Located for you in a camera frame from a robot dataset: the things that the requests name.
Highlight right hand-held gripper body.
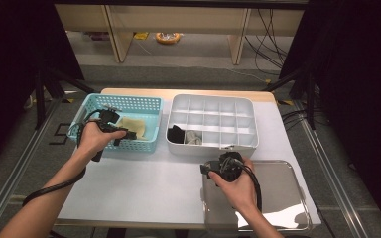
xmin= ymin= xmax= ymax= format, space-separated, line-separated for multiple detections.
xmin=206 ymin=144 xmax=245 ymax=182

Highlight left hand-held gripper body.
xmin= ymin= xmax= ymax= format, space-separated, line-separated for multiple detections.
xmin=91 ymin=105 xmax=122 ymax=163

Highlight pale yellow sock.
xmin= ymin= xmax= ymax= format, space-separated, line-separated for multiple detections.
xmin=125 ymin=125 xmax=148 ymax=142
xmin=115 ymin=116 xmax=148 ymax=142

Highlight white compartment storage box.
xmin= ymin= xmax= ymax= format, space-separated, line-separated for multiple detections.
xmin=165 ymin=92 xmax=260 ymax=161

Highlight blue plastic basket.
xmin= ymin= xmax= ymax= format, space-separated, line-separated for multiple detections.
xmin=66 ymin=93 xmax=164 ymax=154

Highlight grey sock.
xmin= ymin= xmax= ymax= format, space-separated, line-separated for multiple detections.
xmin=188 ymin=129 xmax=203 ymax=143
xmin=184 ymin=129 xmax=203 ymax=146

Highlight black sock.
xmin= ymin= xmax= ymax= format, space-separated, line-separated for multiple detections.
xmin=167 ymin=124 xmax=187 ymax=145
xmin=172 ymin=124 xmax=187 ymax=140

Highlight transparent box lid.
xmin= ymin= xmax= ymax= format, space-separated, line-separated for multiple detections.
xmin=200 ymin=160 xmax=313 ymax=232

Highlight person's right hand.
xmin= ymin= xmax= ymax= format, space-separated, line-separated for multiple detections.
xmin=208 ymin=158 xmax=259 ymax=214

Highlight black metal stand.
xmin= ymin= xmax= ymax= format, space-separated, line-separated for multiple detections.
xmin=34 ymin=65 xmax=97 ymax=130
xmin=262 ymin=67 xmax=317 ymax=130

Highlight purple packet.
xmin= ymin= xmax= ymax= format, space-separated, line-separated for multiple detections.
xmin=90 ymin=32 xmax=111 ymax=42

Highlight orange tape roll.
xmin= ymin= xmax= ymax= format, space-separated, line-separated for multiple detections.
xmin=155 ymin=32 xmax=182 ymax=46

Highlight black curtain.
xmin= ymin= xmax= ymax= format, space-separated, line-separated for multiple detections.
xmin=0 ymin=0 xmax=85 ymax=173
xmin=279 ymin=0 xmax=381 ymax=229

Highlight beige wooden desk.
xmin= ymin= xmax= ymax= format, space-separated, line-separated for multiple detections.
xmin=54 ymin=3 xmax=307 ymax=65

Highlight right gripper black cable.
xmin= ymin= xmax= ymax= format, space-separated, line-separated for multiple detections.
xmin=241 ymin=162 xmax=263 ymax=212

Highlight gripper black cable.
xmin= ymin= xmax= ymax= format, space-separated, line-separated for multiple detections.
xmin=22 ymin=108 xmax=113 ymax=207
xmin=241 ymin=162 xmax=263 ymax=212

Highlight black cables beside rail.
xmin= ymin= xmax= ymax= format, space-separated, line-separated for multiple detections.
xmin=281 ymin=108 xmax=312 ymax=132

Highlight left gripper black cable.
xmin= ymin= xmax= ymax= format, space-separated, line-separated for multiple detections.
xmin=22 ymin=108 xmax=113 ymax=207

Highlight white floor cable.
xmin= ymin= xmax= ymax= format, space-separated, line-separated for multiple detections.
xmin=224 ymin=67 xmax=272 ymax=83

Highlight aluminium floor rail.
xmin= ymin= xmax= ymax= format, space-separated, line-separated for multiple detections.
xmin=292 ymin=100 xmax=368 ymax=238
xmin=0 ymin=98 xmax=63 ymax=238

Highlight bundle of black floor cables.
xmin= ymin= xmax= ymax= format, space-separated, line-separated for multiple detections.
xmin=244 ymin=8 xmax=296 ymax=75

